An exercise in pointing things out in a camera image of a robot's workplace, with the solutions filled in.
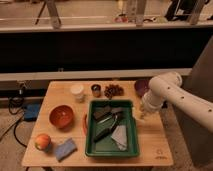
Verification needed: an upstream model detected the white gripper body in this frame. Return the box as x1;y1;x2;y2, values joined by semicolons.
140;93;160;118

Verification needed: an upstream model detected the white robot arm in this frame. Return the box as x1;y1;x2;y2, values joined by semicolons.
141;72;213;132

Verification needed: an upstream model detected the purple bowl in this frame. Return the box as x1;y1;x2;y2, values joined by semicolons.
134;79;149;97

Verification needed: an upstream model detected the red bowl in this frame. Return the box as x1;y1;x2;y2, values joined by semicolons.
49;105;74;129

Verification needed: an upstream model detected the bunch of dark grapes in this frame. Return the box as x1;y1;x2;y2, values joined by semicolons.
104;84;124;99

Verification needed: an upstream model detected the grey cloth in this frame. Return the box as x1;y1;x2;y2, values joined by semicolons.
111;125;127;151

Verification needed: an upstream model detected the green plastic tray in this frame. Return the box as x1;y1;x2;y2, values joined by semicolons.
85;100;140;158

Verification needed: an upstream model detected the dark sponge block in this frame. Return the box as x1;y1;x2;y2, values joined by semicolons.
93;106;111;120

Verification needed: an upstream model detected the dark tool in tray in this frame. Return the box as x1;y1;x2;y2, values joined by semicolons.
93;114;123;142

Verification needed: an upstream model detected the white plastic cup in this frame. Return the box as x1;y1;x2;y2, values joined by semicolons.
70;84;84;102

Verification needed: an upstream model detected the blue sponge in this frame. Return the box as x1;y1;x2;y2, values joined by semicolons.
54;138;77;161

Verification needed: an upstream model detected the red apple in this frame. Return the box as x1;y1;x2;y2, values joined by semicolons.
35;134;51;150

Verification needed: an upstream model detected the blue box on floor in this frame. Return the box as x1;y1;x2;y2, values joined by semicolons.
24;104;41;121

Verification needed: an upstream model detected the black cable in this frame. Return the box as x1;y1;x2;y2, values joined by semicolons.
0;96;28;148

